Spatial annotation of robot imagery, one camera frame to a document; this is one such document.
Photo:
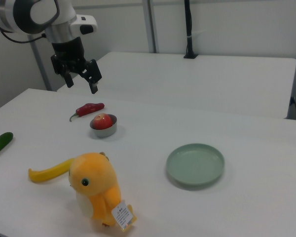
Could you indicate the green cucumber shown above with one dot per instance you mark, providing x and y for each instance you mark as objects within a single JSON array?
[{"x": 0, "y": 144}]

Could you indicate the grey partition post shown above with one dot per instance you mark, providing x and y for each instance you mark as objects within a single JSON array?
[
  {"x": 151, "y": 24},
  {"x": 40, "y": 66}
]

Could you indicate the yellow banana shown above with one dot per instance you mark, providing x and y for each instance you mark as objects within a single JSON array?
[{"x": 47, "y": 174}]

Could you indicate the red apple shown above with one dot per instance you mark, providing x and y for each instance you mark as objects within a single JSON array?
[{"x": 102, "y": 121}]

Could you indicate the red chili pepper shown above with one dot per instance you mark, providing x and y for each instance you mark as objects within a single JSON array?
[{"x": 88, "y": 108}]

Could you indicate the green plastic plate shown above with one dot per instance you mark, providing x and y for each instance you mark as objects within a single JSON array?
[{"x": 195, "y": 165}]

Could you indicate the black pole with base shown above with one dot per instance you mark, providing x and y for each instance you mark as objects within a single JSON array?
[{"x": 188, "y": 24}]

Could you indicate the small metal bowl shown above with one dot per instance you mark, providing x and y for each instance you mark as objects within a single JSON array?
[{"x": 103, "y": 133}]

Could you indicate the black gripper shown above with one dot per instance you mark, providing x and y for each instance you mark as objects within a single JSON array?
[{"x": 69, "y": 54}]

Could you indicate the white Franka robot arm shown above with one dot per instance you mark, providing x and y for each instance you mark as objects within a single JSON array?
[{"x": 22, "y": 14}]

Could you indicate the orange plush dinosaur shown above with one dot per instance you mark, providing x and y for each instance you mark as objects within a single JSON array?
[{"x": 93, "y": 177}]

